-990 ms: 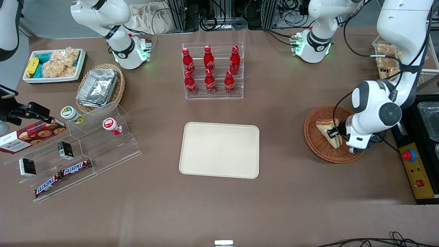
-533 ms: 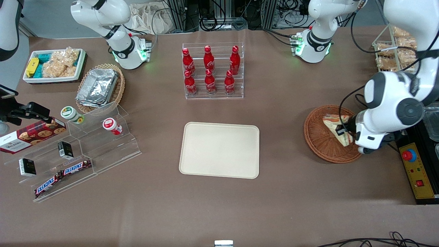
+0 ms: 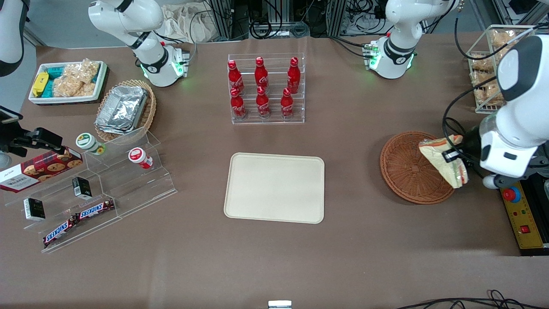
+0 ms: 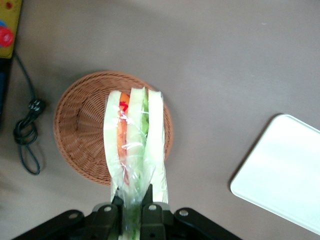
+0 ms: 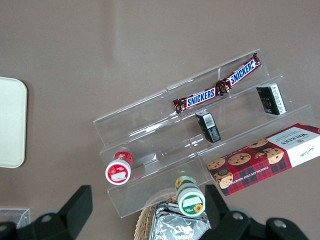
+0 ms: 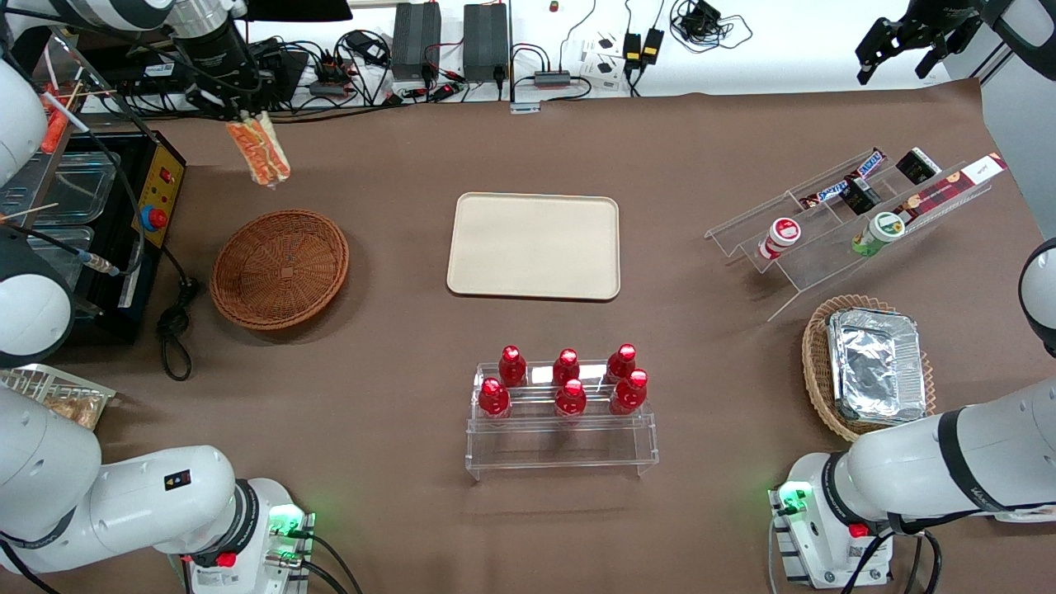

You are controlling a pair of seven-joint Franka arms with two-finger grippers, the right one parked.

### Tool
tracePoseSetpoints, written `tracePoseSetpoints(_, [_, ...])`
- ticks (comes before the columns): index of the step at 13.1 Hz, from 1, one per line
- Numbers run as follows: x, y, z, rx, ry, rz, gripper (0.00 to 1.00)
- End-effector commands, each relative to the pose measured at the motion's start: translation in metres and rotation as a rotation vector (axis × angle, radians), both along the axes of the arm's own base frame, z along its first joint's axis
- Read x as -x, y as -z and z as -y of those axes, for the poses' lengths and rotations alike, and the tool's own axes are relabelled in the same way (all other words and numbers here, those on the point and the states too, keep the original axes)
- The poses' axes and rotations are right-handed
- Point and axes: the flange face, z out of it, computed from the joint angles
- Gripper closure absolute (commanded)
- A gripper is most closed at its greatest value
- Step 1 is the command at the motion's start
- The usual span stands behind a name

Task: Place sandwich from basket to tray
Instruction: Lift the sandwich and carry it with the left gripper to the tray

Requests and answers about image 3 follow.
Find coiled black cable bundle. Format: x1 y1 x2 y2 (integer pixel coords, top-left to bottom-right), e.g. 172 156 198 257
250 17 310 40

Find Snickers chocolate bar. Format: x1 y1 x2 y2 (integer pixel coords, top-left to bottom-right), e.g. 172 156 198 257
76 199 116 221
43 216 79 248

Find round brown wicker basket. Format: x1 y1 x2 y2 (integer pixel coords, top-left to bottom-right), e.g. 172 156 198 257
380 131 456 205

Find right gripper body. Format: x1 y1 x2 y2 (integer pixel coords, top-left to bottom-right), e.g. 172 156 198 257
0 127 27 169

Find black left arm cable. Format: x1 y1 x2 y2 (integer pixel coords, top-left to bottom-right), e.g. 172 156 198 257
454 15 537 61

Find black yellow control box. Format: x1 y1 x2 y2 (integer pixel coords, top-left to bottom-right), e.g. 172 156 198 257
500 174 549 257

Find white rectangular snack bin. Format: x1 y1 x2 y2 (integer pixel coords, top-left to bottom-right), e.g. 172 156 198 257
28 61 108 105

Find clear acrylic bottle rack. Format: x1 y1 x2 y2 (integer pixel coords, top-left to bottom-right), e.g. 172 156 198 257
227 53 306 125

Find oval tan wicker basket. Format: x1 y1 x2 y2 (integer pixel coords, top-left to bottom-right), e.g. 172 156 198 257
94 79 157 142

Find red tartan cookie box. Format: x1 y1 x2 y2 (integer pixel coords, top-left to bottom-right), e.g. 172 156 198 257
0 147 83 193

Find bagged rice cracker snack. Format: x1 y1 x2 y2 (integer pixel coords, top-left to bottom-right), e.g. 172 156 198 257
471 77 505 106
471 55 498 72
490 29 523 48

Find green lid cup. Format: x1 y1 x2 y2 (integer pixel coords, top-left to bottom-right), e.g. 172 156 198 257
76 133 106 156

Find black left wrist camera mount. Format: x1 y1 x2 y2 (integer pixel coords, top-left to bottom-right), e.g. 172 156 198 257
498 146 549 190

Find red cola bottle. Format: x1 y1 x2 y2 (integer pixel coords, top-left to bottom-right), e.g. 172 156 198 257
281 88 295 118
255 57 269 91
228 60 245 94
256 86 271 118
230 88 247 120
287 57 301 94

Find beige crumpled cloth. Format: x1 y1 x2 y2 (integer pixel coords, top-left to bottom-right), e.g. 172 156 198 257
161 2 215 43

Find red lid cup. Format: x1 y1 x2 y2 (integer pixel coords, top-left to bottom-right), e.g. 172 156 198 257
128 147 154 170

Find aluminium foil container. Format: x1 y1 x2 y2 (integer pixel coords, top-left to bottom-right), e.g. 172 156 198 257
100 85 149 129
95 115 139 135

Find clear acrylic step shelf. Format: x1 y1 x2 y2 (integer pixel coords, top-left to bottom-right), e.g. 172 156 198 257
4 127 178 254

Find triangle sandwich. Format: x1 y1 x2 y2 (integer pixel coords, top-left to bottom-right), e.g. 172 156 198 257
419 134 469 189

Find black floor cable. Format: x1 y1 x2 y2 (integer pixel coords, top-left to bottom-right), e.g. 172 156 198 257
397 290 549 309

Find yellow snack bar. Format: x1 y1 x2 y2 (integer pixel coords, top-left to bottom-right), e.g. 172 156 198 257
32 72 49 97

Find aluminium frame post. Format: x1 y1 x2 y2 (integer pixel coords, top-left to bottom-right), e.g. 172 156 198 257
327 0 348 37
209 0 250 42

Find small black box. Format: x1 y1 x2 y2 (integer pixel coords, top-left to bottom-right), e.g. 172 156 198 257
23 197 46 221
72 176 92 200

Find beige plastic tray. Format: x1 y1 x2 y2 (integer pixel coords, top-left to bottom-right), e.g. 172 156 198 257
223 152 325 224

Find black base cables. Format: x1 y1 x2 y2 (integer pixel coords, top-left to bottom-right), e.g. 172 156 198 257
154 8 199 48
329 35 374 59

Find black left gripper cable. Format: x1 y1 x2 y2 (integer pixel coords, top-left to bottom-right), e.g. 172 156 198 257
442 76 500 172

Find black left base cables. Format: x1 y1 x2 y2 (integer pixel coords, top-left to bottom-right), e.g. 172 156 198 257
329 35 374 59

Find black right base cables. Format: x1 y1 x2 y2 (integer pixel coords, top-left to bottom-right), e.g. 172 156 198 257
154 8 199 48

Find white wire basket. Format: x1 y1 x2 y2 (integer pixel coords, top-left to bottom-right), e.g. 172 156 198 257
466 24 537 115

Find clear bag rice crackers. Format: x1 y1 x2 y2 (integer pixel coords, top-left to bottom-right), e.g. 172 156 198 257
52 59 100 98

